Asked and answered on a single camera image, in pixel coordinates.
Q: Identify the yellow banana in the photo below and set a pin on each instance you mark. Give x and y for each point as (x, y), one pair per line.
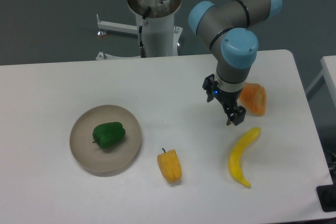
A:
(235, 157)

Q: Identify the black clamp at table edge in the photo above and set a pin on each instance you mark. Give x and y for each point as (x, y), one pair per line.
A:
(326, 195)

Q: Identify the beige round plate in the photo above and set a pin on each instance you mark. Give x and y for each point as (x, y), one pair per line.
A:
(105, 161)

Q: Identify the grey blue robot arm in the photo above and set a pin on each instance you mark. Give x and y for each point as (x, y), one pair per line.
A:
(223, 29)

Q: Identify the yellow bell pepper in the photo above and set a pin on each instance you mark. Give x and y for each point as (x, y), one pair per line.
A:
(169, 165)

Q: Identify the green bell pepper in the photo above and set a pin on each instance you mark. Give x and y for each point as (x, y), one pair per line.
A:
(108, 134)

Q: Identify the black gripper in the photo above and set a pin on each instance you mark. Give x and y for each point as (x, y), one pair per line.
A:
(227, 95)

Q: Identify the orange bread wedge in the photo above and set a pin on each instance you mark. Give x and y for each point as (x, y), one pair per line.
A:
(253, 96)

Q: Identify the white side table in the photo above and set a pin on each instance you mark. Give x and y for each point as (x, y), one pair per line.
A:
(325, 76)

